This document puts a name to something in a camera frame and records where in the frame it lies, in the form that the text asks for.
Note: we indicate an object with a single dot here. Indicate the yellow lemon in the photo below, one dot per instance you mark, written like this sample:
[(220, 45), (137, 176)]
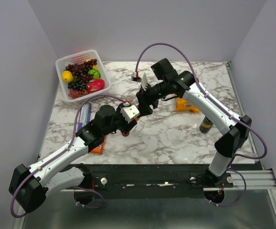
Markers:
[(67, 76)]

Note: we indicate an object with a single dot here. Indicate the white plastic fruit basket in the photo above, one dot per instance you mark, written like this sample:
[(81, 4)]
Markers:
[(80, 57)]

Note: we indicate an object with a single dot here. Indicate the light red grape bunch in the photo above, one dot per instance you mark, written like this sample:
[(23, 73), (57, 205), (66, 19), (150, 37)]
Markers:
[(74, 94)]

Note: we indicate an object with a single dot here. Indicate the black drink can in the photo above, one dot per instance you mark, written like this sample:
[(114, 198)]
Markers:
[(205, 125)]

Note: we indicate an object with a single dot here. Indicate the pink dragon fruit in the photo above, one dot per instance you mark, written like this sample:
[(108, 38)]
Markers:
[(95, 85)]

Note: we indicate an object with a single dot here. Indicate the clear milk bottle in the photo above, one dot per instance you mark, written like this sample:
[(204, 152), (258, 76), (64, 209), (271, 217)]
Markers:
[(129, 98)]

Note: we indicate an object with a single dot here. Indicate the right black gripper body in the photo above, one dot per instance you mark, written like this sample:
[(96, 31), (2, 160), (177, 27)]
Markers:
[(152, 94)]

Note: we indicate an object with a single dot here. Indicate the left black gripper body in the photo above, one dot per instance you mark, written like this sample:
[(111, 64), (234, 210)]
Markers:
[(122, 124)]

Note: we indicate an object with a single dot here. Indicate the orange snack box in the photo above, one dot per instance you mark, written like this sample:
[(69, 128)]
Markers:
[(99, 149)]

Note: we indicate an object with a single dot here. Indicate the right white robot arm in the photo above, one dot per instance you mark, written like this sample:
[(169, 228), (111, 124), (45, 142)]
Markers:
[(233, 127)]

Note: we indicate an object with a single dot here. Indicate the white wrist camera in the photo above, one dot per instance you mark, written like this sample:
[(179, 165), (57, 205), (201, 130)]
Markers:
[(129, 112), (140, 77)]

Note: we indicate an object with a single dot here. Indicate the dark red grape bunch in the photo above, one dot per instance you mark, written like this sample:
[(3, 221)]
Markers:
[(80, 70)]

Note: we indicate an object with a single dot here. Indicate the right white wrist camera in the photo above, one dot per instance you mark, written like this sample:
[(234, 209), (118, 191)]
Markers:
[(140, 77)]

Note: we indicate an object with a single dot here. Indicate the aluminium extrusion rail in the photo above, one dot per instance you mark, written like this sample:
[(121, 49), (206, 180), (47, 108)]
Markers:
[(255, 180)]

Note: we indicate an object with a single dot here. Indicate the orange snack bag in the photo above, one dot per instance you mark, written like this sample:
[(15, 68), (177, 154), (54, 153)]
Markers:
[(183, 105)]

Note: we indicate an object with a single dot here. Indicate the dark blue grape bunch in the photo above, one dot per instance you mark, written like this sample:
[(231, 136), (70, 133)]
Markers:
[(76, 85)]

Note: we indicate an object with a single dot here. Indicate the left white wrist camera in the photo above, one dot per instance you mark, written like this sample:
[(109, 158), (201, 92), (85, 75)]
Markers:
[(129, 112)]

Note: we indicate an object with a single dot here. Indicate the purple flat box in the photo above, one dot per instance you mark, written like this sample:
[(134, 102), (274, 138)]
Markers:
[(84, 116)]

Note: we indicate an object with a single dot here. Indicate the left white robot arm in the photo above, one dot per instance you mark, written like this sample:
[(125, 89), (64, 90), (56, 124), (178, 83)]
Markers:
[(30, 186)]

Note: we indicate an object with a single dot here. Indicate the black mounting rail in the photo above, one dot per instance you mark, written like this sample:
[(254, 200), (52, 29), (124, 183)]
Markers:
[(153, 181)]

